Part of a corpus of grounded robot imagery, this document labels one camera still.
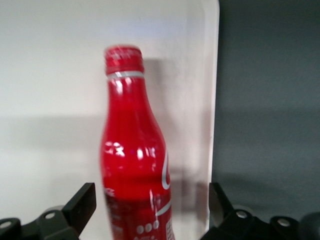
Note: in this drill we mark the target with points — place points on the beige rectangular tray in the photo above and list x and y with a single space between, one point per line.
50 100

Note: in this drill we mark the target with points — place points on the red coke bottle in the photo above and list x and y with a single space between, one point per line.
135 150

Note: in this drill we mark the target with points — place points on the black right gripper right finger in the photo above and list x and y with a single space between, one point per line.
220 207

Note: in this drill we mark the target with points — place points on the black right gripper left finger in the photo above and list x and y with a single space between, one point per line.
75 207

